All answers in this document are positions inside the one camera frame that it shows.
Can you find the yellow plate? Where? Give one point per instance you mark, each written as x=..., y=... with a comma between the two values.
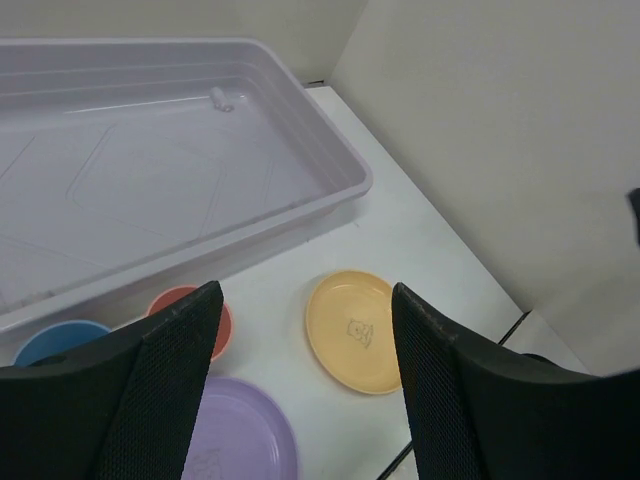
x=349, y=328

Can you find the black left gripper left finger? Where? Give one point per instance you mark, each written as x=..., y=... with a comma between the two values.
x=123, y=406

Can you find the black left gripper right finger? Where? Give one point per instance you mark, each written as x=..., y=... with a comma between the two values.
x=477, y=410

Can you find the purple plate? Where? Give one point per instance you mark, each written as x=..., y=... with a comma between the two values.
x=240, y=433

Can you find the pink cup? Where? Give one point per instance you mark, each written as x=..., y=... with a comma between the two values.
x=225, y=327

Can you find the lavender plastic bin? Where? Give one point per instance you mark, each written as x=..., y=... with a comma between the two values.
x=123, y=159

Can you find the blue cup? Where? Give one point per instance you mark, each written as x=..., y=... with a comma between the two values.
x=58, y=338

